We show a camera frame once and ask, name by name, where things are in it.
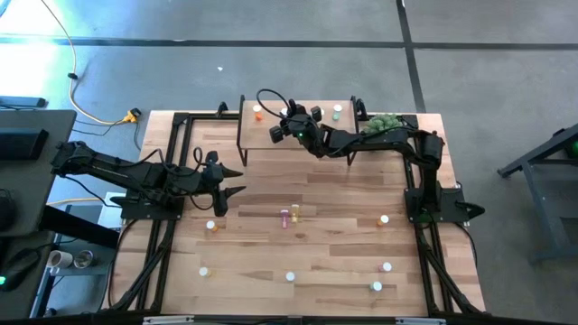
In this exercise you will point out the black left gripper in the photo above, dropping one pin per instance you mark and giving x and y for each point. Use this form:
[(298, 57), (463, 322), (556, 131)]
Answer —
[(212, 180)]

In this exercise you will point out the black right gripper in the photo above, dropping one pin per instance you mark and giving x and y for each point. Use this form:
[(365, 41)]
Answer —
[(302, 131)]

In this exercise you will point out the orange medicine bottle white cap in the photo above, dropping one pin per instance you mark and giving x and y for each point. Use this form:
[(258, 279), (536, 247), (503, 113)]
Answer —
[(257, 108), (384, 219), (210, 225)]

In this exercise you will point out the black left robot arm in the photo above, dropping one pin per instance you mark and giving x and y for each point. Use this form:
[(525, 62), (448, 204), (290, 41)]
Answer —
[(113, 170)]

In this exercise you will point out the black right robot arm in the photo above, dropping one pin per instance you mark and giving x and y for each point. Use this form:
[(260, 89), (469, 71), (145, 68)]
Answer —
[(384, 139)]

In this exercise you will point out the green succulent in patterned pot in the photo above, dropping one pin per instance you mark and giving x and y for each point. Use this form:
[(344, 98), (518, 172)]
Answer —
[(384, 122)]

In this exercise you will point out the silver aluminium extrusion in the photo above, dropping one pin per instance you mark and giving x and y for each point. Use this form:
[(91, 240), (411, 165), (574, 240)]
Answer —
[(167, 320), (420, 321)]

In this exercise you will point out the black beam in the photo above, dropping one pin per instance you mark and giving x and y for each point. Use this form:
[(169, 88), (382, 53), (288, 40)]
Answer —
[(81, 228)]

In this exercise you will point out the shiny metal cup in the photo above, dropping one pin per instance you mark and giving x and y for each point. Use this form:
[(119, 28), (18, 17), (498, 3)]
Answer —
[(83, 258)]

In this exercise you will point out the white paper cup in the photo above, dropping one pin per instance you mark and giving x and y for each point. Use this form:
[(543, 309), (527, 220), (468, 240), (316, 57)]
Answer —
[(60, 258)]

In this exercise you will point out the black box device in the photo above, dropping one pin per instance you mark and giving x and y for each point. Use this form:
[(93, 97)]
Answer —
[(22, 143)]

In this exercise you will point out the dark grey flat device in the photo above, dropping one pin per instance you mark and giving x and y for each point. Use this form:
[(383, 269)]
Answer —
[(22, 101)]

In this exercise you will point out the black computer mouse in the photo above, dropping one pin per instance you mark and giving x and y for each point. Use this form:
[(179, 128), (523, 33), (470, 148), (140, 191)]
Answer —
[(22, 264)]

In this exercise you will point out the grey low desk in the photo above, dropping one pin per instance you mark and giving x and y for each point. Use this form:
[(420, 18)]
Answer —
[(27, 302)]

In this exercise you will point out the dark metal cart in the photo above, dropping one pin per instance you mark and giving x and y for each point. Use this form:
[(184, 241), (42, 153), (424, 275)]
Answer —
[(544, 207)]

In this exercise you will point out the green ball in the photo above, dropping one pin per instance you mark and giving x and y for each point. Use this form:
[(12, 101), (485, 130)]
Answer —
[(574, 149)]

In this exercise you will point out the wooden shelf with black frame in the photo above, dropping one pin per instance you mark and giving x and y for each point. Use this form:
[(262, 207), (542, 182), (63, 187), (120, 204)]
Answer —
[(262, 135)]

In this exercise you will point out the black metal rig frame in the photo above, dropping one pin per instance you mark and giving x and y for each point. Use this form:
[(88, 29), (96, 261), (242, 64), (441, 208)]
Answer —
[(179, 118)]

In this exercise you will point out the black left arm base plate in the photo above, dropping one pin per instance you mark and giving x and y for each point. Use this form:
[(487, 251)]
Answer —
[(149, 213)]

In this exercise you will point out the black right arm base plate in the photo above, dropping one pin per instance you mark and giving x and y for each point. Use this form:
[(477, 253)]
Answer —
[(454, 213)]

